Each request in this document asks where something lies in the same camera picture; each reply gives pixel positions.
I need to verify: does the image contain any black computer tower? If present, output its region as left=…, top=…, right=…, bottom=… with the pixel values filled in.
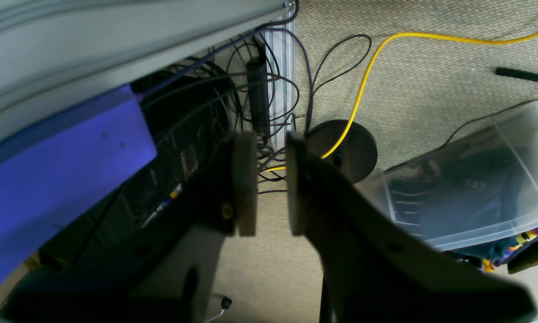
left=38, top=71, right=235, bottom=269

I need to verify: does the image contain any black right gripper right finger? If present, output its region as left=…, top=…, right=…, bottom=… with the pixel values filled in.
left=286, top=132, right=537, bottom=323

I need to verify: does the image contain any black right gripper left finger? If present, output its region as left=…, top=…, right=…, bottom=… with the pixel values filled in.
left=0, top=131, right=257, bottom=323

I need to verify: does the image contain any aluminium frame leg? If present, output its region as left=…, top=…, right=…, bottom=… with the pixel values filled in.
left=263, top=31, right=297, bottom=151

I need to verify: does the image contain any clear plastic storage bin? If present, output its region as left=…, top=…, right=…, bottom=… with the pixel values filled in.
left=356, top=102, right=538, bottom=269

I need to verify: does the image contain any yellow cable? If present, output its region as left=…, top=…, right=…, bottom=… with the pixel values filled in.
left=264, top=15, right=538, bottom=174

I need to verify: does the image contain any black power strip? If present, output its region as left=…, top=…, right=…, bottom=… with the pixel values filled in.
left=246, top=57, right=270, bottom=144

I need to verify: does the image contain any blue panel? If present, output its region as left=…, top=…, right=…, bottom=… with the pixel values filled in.
left=0, top=85, right=156, bottom=284

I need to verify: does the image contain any black round stand base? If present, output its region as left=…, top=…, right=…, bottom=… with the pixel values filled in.
left=307, top=119, right=378, bottom=184

